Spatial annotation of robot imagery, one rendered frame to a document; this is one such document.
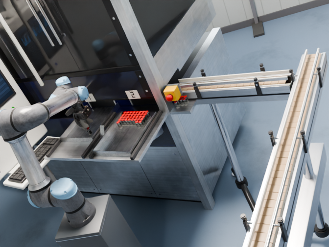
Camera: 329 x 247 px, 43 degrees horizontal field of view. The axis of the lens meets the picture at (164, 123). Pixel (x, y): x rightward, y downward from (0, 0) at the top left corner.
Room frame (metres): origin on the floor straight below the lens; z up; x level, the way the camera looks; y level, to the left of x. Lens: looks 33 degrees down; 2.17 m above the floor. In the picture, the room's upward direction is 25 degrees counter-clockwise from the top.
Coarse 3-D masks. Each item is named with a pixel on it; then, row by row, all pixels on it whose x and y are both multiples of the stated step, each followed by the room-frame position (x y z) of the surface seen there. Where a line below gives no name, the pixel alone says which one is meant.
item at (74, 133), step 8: (96, 112) 2.45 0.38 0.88; (104, 112) 2.40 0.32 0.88; (112, 112) 2.32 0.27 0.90; (96, 120) 2.35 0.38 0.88; (104, 120) 2.25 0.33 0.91; (72, 128) 2.38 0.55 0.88; (80, 128) 2.34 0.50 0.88; (96, 128) 2.25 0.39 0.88; (64, 136) 2.31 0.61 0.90; (72, 136) 2.29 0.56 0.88; (80, 136) 2.25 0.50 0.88; (88, 136) 2.21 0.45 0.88
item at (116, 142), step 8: (152, 120) 2.04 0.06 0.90; (112, 128) 2.15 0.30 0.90; (128, 128) 2.10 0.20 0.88; (136, 128) 2.06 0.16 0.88; (144, 128) 1.97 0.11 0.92; (104, 136) 2.09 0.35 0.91; (112, 136) 2.09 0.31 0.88; (120, 136) 2.06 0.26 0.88; (128, 136) 2.02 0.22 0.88; (136, 136) 1.99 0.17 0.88; (104, 144) 2.05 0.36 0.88; (112, 144) 2.02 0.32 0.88; (120, 144) 1.98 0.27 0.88; (128, 144) 1.95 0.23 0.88; (136, 144) 1.88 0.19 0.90; (96, 152) 1.97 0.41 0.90; (104, 152) 1.94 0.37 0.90; (112, 152) 1.90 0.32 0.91; (120, 152) 1.87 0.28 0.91; (128, 152) 1.83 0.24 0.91
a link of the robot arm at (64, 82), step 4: (64, 76) 2.22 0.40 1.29; (56, 80) 2.22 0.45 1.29; (60, 80) 2.19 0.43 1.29; (64, 80) 2.18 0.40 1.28; (68, 80) 2.20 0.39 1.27; (56, 84) 2.20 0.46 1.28; (60, 84) 2.17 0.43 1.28; (64, 84) 2.17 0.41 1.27; (68, 84) 2.18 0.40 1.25; (68, 88) 2.17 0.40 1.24
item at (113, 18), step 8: (104, 0) 2.14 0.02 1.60; (112, 8) 2.13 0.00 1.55; (112, 16) 2.14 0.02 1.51; (120, 24) 2.12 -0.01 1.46; (120, 32) 2.14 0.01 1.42; (120, 40) 2.15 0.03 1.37; (128, 48) 2.13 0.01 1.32; (128, 56) 2.15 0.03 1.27; (136, 64) 2.13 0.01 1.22; (136, 72) 2.14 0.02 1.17; (144, 80) 2.12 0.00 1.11; (144, 88) 2.14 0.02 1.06
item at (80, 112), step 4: (76, 104) 2.18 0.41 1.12; (80, 104) 2.19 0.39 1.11; (76, 108) 2.20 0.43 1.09; (80, 108) 2.17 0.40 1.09; (84, 108) 2.18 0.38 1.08; (88, 108) 2.20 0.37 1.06; (76, 112) 2.19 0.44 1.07; (80, 112) 2.17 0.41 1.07; (84, 112) 2.17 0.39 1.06; (88, 112) 2.19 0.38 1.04; (76, 116) 2.19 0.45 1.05; (80, 116) 2.18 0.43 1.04; (84, 116) 2.15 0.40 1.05; (88, 116) 2.18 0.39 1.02
